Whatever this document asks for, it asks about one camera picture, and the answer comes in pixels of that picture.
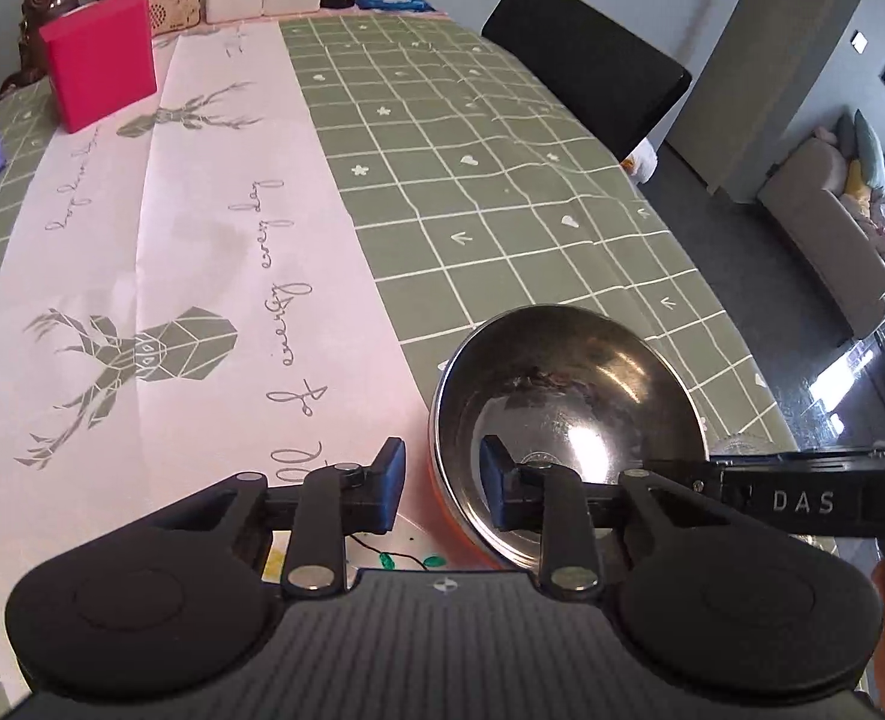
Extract green checked tablecloth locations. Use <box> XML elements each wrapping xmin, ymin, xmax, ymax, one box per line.
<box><xmin>0</xmin><ymin>11</ymin><xmax>803</xmax><ymax>691</ymax></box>

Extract black chair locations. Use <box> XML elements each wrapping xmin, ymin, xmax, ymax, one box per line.
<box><xmin>481</xmin><ymin>0</ymin><xmax>693</xmax><ymax>164</ymax></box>

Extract beige sofa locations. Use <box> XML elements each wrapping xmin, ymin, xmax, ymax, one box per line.
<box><xmin>757</xmin><ymin>139</ymin><xmax>885</xmax><ymax>338</ymax></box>

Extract teal cushion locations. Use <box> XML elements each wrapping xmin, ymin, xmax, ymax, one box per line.
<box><xmin>853</xmin><ymin>111</ymin><xmax>885</xmax><ymax>196</ymax></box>

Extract brown wooden figurine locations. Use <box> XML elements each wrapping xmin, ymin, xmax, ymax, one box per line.
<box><xmin>0</xmin><ymin>0</ymin><xmax>87</xmax><ymax>95</ymax></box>

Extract white painted plate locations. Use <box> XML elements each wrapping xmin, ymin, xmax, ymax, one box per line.
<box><xmin>262</xmin><ymin>514</ymin><xmax>447</xmax><ymax>578</ymax></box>

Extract steel bowl with orange outside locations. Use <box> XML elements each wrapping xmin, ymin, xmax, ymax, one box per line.
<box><xmin>427</xmin><ymin>305</ymin><xmax>712</xmax><ymax>571</ymax></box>

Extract pink deer print table runner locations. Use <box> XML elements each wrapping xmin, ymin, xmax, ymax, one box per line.
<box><xmin>0</xmin><ymin>19</ymin><xmax>443</xmax><ymax>616</ymax></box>

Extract wooden speaker box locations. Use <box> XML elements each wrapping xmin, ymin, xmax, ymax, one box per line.
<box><xmin>146</xmin><ymin>0</ymin><xmax>203</xmax><ymax>37</ymax></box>

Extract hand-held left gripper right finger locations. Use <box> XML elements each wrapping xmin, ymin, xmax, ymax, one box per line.
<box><xmin>479</xmin><ymin>435</ymin><xmax>736</xmax><ymax>601</ymax></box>

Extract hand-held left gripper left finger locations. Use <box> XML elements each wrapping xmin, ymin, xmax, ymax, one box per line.
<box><xmin>153</xmin><ymin>436</ymin><xmax>407</xmax><ymax>601</ymax></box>

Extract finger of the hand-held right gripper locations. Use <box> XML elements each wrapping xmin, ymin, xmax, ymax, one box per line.
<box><xmin>693</xmin><ymin>446</ymin><xmax>885</xmax><ymax>477</ymax></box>

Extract red box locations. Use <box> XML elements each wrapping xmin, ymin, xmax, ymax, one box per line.
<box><xmin>39</xmin><ymin>0</ymin><xmax>160</xmax><ymax>134</ymax></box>

